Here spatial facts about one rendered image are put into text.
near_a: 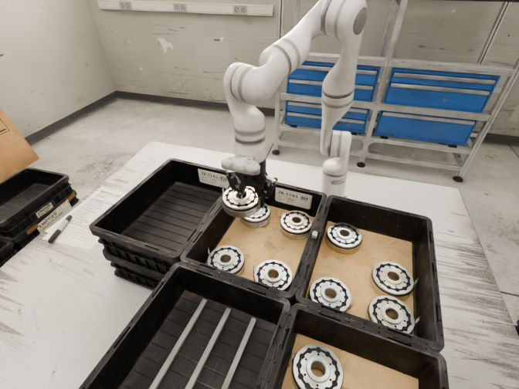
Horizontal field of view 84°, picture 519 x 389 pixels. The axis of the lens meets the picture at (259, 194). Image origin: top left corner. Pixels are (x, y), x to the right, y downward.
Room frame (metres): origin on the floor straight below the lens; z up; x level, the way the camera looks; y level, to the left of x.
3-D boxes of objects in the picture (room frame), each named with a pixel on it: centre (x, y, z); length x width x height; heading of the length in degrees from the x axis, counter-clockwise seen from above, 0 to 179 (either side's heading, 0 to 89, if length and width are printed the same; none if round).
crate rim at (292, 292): (0.58, -0.01, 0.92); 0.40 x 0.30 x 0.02; 158
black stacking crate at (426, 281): (0.47, -0.29, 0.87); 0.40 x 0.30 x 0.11; 158
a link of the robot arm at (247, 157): (0.57, 0.03, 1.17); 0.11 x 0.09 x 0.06; 160
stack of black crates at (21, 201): (1.14, 1.25, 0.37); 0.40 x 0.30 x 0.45; 164
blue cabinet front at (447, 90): (2.18, -1.35, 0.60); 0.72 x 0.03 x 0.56; 74
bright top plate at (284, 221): (0.66, -0.12, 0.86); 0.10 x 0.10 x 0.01
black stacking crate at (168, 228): (0.69, 0.27, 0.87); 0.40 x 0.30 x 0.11; 158
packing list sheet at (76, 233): (0.86, 0.68, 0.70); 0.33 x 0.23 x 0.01; 164
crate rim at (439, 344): (0.47, -0.29, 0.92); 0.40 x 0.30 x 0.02; 158
